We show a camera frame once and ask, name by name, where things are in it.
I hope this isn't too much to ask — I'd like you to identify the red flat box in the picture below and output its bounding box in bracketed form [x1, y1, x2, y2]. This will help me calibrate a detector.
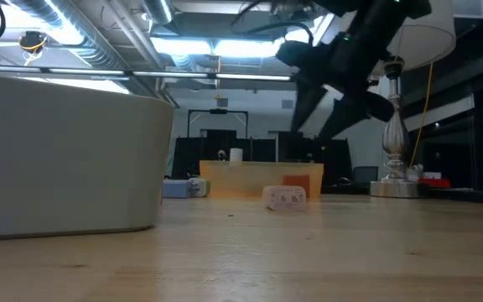
[417, 178, 452, 190]

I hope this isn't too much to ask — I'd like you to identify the green white cube charger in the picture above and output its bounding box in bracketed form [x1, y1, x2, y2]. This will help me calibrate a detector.
[188, 177, 212, 199]

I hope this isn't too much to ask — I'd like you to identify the silver table lamp white shade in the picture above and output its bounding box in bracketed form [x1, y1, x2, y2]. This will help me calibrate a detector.
[366, 0, 456, 199]

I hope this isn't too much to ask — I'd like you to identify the large white plastic bin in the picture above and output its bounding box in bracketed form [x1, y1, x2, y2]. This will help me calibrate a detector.
[0, 71, 175, 242]

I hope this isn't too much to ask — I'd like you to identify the black overhead camera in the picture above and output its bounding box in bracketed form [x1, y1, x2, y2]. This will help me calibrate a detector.
[18, 30, 49, 67]

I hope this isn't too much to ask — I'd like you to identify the blue wall charger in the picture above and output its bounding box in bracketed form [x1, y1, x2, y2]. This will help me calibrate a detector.
[162, 179, 192, 200]

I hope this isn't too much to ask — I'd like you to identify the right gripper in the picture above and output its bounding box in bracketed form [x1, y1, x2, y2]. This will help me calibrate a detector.
[277, 39, 396, 140]

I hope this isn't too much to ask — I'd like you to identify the crumpled white object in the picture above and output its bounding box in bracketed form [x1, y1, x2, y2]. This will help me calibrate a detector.
[407, 164, 425, 182]

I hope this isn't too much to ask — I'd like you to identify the black partition wall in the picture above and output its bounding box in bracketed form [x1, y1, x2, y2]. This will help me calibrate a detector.
[170, 128, 354, 188]

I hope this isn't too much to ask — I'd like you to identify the black metal frame stand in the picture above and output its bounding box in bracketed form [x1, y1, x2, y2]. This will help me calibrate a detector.
[186, 108, 250, 139]

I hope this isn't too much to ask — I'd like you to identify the long ceiling light bar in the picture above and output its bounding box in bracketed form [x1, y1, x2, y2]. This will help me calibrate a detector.
[0, 65, 293, 83]

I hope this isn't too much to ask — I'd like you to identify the translucent orange bin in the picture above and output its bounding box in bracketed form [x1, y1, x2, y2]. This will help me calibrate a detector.
[199, 160, 325, 200]

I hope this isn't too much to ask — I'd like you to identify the yellow cable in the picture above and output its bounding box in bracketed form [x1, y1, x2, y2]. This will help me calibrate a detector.
[408, 62, 434, 169]

